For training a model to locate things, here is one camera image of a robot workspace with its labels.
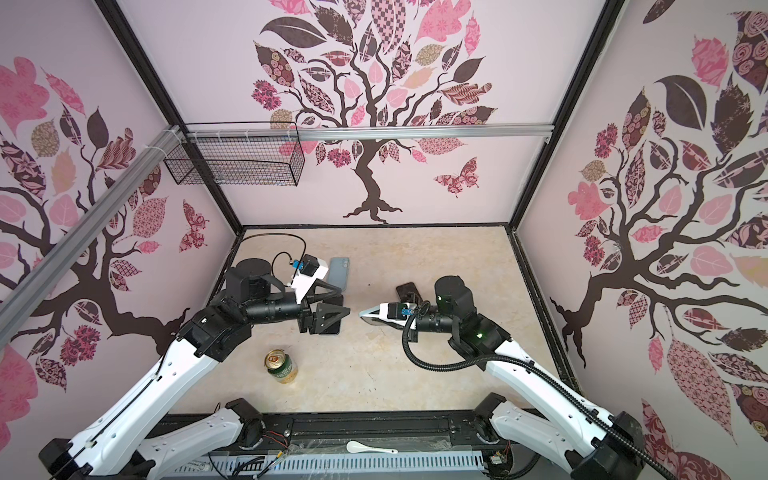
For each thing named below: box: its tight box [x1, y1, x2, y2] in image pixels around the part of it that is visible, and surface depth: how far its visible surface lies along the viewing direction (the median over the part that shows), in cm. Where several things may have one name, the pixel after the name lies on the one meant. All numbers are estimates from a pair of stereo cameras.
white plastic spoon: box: [346, 440, 399, 454], surface depth 72 cm
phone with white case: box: [359, 302, 406, 327], surface depth 57 cm
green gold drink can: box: [265, 349, 299, 385], surface depth 77 cm
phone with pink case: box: [396, 282, 423, 304], surface depth 103 cm
